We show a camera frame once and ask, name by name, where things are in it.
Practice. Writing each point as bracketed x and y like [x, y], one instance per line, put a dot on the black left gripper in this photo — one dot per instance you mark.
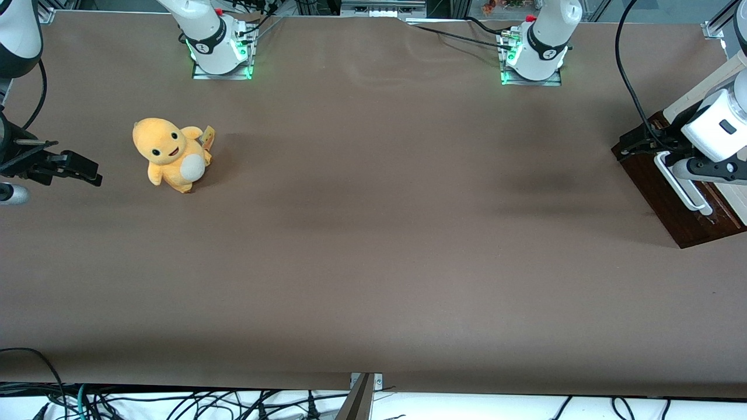
[671, 140]

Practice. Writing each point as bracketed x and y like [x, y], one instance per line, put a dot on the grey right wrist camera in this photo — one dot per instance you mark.
[11, 194]

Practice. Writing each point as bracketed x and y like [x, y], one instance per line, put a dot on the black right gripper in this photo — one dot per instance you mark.
[28, 161]

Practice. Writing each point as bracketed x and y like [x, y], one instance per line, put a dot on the dark brown pole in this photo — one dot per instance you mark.
[357, 402]

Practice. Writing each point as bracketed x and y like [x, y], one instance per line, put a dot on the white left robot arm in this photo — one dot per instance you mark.
[543, 41]

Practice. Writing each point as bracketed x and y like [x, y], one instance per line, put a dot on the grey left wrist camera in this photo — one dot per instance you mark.
[681, 172]

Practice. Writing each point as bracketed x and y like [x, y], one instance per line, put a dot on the yellow plush toy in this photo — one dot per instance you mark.
[166, 157]

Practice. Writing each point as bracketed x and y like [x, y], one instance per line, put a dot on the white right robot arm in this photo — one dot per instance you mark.
[210, 35]

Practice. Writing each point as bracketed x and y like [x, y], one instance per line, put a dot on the grey power strip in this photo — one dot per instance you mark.
[382, 8]

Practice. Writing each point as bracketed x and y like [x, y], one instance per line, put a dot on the cream white drawer cabinet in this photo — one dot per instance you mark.
[694, 96]

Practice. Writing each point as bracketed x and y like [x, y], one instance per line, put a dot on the silver metal bracket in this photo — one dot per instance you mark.
[376, 380]

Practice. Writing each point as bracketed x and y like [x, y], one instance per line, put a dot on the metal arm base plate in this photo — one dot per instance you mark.
[201, 74]
[551, 81]

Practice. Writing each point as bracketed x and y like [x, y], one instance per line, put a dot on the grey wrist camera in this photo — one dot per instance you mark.
[11, 194]
[681, 172]

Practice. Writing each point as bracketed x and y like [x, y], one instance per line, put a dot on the aluminium frame profile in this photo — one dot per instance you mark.
[713, 26]

